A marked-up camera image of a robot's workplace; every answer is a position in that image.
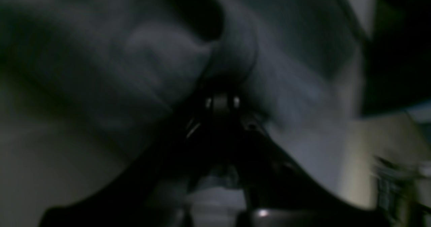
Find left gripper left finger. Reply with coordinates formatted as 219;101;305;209
39;96;214;227

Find grey T-shirt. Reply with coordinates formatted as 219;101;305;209
1;0;359;177

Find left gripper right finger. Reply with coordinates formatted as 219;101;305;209
219;96;390;227

